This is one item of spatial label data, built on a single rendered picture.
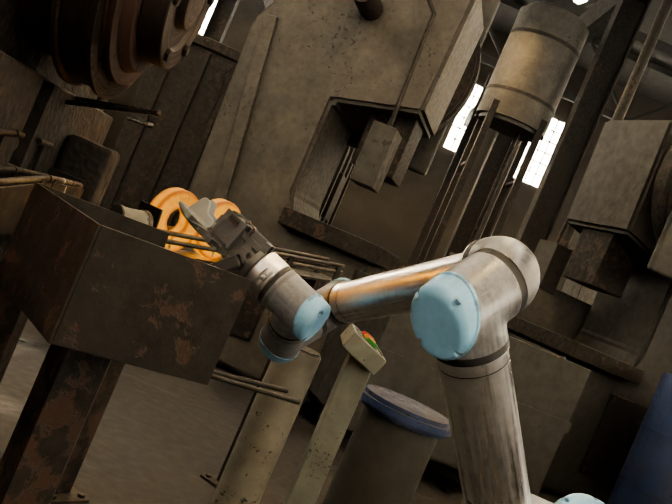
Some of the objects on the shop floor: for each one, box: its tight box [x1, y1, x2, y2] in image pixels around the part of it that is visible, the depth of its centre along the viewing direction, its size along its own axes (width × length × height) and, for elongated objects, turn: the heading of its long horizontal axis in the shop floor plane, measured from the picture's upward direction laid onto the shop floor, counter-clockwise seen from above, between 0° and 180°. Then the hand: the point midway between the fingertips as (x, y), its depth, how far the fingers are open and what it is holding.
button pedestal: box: [283, 323, 386, 504], centre depth 223 cm, size 16×24×62 cm, turn 92°
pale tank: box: [415, 3, 589, 265], centre depth 1038 cm, size 92×92×450 cm
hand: (181, 208), depth 169 cm, fingers closed
